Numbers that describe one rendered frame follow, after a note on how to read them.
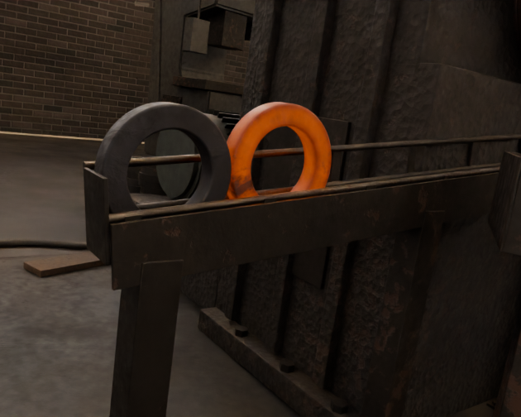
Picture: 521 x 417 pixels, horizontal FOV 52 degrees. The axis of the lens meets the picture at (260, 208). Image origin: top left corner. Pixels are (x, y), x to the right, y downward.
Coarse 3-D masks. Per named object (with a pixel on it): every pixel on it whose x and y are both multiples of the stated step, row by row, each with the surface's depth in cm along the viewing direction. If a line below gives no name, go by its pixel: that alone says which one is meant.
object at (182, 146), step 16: (208, 112) 224; (224, 112) 223; (224, 128) 214; (160, 144) 226; (176, 144) 215; (192, 144) 205; (160, 176) 226; (176, 176) 215; (192, 176) 206; (176, 192) 215; (192, 192) 209; (208, 272) 186; (192, 288) 196; (208, 288) 186; (208, 304) 186
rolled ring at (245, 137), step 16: (256, 112) 76; (272, 112) 76; (288, 112) 78; (304, 112) 79; (240, 128) 76; (256, 128) 75; (272, 128) 77; (304, 128) 80; (320, 128) 82; (240, 144) 75; (256, 144) 76; (304, 144) 84; (320, 144) 83; (240, 160) 75; (304, 160) 85; (320, 160) 83; (240, 176) 76; (304, 176) 85; (320, 176) 84; (240, 192) 77
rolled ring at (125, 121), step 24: (120, 120) 66; (144, 120) 66; (168, 120) 68; (192, 120) 69; (120, 144) 65; (216, 144) 72; (96, 168) 66; (120, 168) 66; (216, 168) 73; (120, 192) 66; (216, 192) 74
